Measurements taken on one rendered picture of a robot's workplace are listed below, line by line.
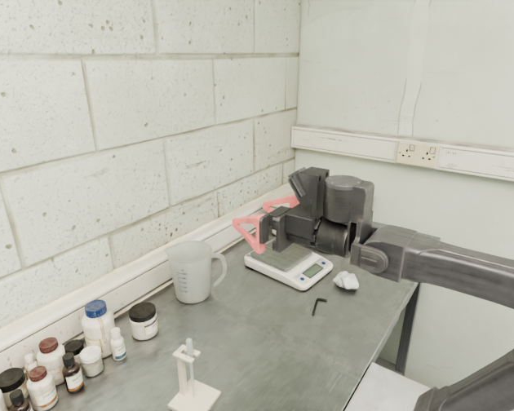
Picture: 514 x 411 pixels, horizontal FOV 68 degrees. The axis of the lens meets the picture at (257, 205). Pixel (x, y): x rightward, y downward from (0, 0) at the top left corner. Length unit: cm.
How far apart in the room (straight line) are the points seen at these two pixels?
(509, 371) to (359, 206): 29
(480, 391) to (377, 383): 34
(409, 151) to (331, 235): 98
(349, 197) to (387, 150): 101
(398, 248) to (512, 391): 24
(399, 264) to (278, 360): 49
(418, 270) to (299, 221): 19
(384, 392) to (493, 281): 46
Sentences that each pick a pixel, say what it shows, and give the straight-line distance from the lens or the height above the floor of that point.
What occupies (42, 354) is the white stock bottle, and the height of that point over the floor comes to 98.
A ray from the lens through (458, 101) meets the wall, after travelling 155.
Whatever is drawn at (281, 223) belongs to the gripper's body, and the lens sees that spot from 62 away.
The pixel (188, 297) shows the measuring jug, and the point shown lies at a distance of 115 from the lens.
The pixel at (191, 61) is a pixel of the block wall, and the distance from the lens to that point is 123.
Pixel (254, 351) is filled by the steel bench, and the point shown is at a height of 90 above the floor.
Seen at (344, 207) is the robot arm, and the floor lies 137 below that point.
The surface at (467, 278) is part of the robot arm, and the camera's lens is 58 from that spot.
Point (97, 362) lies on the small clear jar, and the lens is 99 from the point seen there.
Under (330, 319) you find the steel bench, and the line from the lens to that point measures 111.
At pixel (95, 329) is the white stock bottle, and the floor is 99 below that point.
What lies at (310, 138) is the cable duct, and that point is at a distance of 170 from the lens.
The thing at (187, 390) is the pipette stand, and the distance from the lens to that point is 91.
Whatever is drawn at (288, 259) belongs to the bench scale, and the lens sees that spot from 127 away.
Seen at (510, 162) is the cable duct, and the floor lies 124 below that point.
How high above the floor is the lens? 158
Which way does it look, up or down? 22 degrees down
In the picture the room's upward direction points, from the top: straight up
